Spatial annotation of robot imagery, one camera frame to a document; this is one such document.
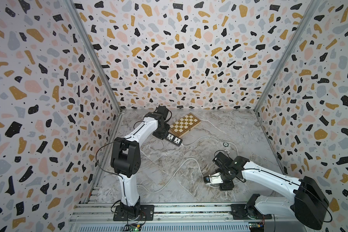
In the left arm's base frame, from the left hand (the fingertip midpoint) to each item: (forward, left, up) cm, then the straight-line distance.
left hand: (169, 131), depth 94 cm
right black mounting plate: (-44, -38, -11) cm, 59 cm away
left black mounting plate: (-44, +10, -10) cm, 47 cm away
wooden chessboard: (+13, -10, -9) cm, 19 cm away
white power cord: (-26, 0, -11) cm, 28 cm away
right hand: (-29, -29, -8) cm, 42 cm away
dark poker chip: (-3, -39, -11) cm, 40 cm away
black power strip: (-7, -5, -1) cm, 8 cm away
